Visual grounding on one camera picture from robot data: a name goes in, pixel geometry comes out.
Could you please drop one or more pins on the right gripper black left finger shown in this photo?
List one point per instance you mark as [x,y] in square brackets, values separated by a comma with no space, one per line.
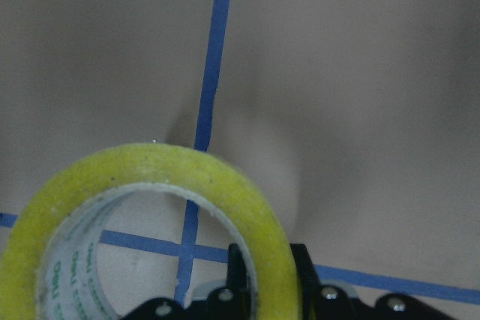
[236,276]

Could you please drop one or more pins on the yellow tape roll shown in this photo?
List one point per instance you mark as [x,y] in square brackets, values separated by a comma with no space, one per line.
[48,268]

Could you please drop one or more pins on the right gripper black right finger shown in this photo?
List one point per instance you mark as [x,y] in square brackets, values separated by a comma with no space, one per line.
[305,269]

